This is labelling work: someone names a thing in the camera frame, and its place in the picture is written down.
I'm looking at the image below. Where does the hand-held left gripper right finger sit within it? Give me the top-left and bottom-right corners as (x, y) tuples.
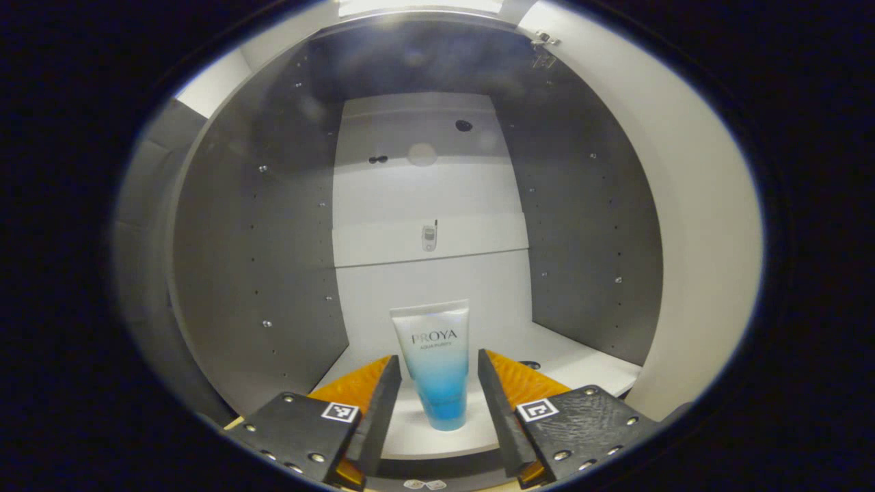
(477, 348), (660, 489)

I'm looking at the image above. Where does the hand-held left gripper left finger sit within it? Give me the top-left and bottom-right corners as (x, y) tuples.
(222, 354), (403, 489)

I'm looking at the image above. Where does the white and blue bottle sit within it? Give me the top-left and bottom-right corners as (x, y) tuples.
(390, 299), (471, 433)

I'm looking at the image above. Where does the grey cabinet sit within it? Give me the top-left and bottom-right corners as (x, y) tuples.
(167, 14), (664, 479)

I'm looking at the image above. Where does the metal cabinet door hinge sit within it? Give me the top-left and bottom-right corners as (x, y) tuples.
(533, 31), (561, 69)

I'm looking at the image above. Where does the large ceiling light panel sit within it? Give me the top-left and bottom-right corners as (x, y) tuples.
(338, 0), (503, 18)

